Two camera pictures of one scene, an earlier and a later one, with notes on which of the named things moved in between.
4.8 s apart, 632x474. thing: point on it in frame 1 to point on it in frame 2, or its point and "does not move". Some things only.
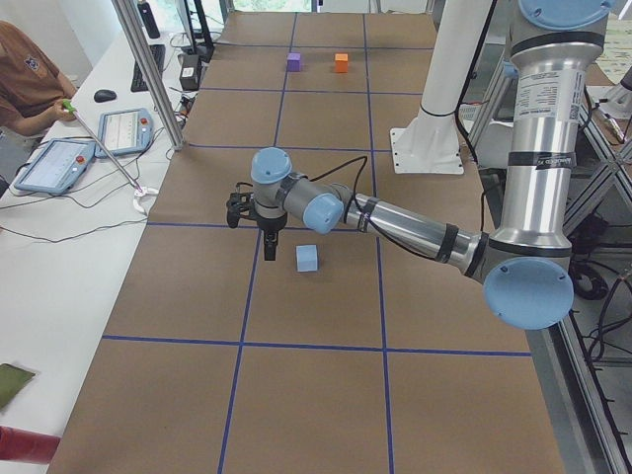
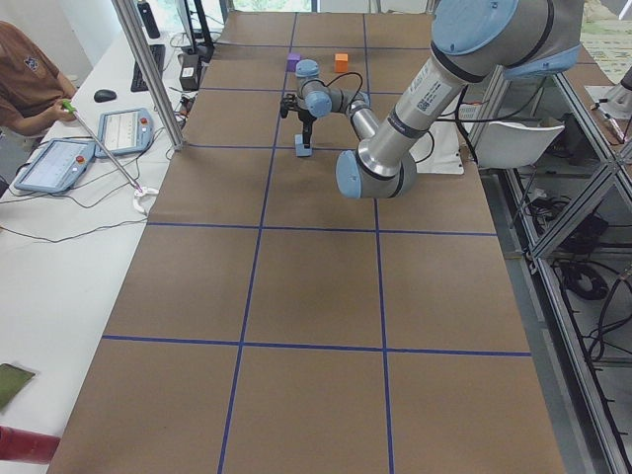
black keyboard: [137, 82] does not move
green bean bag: [12, 380] does not move
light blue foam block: [307, 259] to [300, 149]
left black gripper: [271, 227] to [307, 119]
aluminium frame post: [146, 57] does not move
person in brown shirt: [32, 87] does not move
